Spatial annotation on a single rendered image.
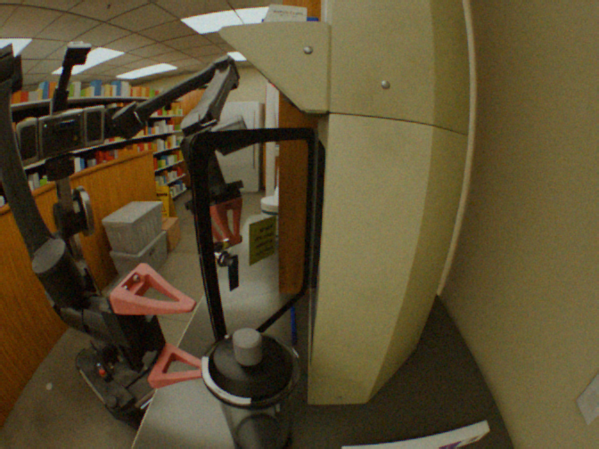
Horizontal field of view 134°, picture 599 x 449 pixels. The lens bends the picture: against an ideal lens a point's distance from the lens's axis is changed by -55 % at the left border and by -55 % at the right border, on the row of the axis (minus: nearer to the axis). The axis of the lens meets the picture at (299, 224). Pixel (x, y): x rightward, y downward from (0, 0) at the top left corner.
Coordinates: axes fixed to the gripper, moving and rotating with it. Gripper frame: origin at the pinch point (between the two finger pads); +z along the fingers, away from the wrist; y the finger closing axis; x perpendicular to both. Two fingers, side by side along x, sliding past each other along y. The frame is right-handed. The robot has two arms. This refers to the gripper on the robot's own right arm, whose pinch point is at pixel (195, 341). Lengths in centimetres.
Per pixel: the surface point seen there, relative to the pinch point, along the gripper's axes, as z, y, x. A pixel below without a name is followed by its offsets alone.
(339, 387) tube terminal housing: 17.6, -18.8, 8.9
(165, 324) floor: -92, -118, 119
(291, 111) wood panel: 6, 23, 45
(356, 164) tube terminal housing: 15.4, 16.7, 8.5
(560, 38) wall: 55, 47, 12
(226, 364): 3.5, -1.5, -1.2
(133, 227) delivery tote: -136, -58, 164
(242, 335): 5.0, 1.5, 0.4
